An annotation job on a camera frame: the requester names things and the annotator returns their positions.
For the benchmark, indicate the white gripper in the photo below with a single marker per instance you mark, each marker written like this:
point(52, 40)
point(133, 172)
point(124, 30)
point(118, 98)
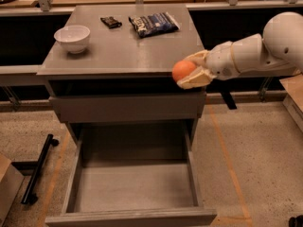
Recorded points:
point(221, 61)

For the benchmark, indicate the open grey middle drawer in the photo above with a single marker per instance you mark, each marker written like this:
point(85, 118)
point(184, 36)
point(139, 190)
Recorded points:
point(133, 176)

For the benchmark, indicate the grey metal rail shelf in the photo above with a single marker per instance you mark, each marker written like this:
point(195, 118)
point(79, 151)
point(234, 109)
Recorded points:
point(19, 73)

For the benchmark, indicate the black metal bar stand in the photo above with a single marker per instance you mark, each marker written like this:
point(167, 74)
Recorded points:
point(29, 196)

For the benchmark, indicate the grey drawer cabinet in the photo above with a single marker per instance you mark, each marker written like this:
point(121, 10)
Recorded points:
point(121, 78)

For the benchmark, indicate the cardboard box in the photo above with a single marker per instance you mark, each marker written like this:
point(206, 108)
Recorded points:
point(10, 182)
point(293, 101)

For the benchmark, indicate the cardboard box right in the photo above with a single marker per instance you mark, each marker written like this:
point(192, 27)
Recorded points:
point(293, 101)

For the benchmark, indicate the orange fruit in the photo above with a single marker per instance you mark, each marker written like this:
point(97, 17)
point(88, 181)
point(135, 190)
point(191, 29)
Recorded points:
point(182, 69)

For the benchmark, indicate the closed grey top drawer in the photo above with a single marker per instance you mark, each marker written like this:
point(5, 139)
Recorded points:
point(128, 108)

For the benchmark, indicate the small black snack bar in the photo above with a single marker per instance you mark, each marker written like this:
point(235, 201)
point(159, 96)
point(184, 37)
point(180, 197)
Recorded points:
point(110, 22)

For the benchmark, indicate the blue chip bag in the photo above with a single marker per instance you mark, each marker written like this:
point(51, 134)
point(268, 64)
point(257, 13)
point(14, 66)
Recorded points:
point(155, 24)

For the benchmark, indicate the white ceramic bowl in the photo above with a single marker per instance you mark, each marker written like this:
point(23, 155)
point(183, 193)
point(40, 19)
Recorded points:
point(73, 39)

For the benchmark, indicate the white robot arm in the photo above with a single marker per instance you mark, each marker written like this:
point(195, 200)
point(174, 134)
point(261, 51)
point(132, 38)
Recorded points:
point(279, 46)

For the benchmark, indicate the cardboard box left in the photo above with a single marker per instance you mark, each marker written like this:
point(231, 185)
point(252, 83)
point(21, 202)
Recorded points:
point(10, 182)

